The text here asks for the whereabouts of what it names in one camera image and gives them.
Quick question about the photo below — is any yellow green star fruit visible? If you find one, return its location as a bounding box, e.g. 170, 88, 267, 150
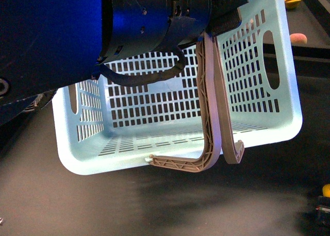
284, 0, 302, 10

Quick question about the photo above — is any black cable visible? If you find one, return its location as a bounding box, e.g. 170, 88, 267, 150
90, 45, 187, 87

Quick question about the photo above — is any black serrated gripper finger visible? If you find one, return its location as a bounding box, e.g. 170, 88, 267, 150
206, 0, 249, 37

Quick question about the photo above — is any brown basket handle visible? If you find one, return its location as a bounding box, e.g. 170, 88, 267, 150
150, 33, 244, 173

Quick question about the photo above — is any black display tray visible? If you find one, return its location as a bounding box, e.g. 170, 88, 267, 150
287, 0, 329, 64

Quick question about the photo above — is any light blue plastic basket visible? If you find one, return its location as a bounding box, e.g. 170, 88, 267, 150
53, 0, 302, 175

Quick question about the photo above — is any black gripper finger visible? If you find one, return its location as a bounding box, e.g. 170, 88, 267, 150
315, 196, 329, 227

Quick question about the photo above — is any pink peach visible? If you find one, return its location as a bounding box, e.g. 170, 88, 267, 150
290, 33, 307, 44

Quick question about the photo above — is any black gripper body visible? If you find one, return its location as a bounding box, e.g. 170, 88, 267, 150
98, 0, 211, 63

